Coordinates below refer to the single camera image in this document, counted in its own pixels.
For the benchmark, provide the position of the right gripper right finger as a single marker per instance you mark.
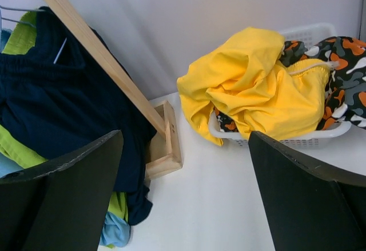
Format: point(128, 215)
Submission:
point(309, 204)

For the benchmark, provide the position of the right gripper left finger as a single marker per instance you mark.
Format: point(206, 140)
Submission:
point(61, 203)

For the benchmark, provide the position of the light blue shorts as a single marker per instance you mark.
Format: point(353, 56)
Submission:
point(50, 104)

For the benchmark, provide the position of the yellow shorts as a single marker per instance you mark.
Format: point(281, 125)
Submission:
point(245, 80)

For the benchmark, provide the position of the orange camouflage shorts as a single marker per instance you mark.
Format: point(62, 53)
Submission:
point(345, 89)

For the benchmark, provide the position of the blue hanger of navy shorts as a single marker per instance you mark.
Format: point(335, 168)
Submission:
point(60, 51)

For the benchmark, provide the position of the lime green shorts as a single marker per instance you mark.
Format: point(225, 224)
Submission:
point(15, 156)

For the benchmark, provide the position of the wooden clothes rack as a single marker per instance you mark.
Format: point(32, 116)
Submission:
point(164, 154)

